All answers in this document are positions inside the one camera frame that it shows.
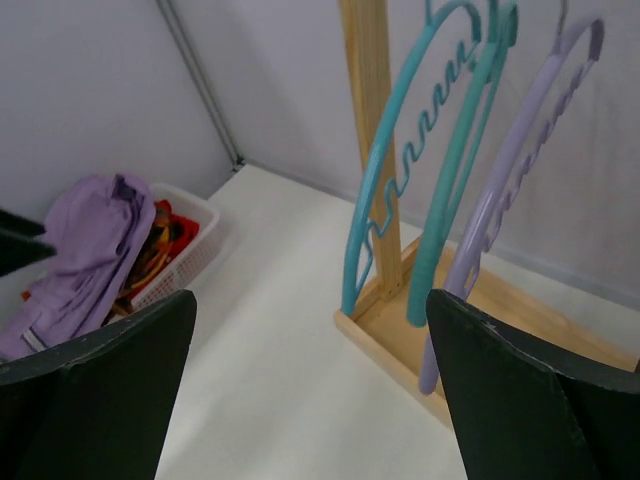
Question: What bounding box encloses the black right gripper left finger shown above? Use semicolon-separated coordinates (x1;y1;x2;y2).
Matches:
1;290;197;479

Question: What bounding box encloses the lilac plastic hanger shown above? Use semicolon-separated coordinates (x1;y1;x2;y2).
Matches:
418;15;606;396

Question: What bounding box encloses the blue plastic hanger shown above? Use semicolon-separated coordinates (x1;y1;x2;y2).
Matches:
340;1;481;316

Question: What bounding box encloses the teal plastic hanger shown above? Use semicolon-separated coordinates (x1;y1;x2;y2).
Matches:
406;1;518;327

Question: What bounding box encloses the red orange patterned cloth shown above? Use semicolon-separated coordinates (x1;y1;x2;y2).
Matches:
19;195;199;321

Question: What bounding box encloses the wooden clothes rack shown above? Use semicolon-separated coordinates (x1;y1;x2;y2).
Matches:
333;0;640;429

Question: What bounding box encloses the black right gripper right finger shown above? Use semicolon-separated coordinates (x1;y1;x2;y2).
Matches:
426;289;639;479

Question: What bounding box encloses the white plastic basket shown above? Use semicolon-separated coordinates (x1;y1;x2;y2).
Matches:
132;183;223;310

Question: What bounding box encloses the purple garment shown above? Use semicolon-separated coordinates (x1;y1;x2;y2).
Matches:
1;174;156;361

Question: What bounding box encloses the grey corner frame profile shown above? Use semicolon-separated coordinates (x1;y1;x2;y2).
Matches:
155;0;245;173

